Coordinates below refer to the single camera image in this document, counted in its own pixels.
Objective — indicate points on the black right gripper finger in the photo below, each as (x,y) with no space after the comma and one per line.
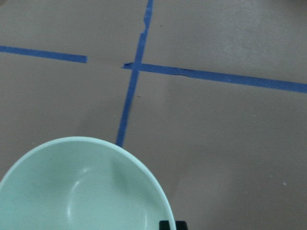
(165,225)

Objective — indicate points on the green bowl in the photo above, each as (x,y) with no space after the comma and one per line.
(80,183)

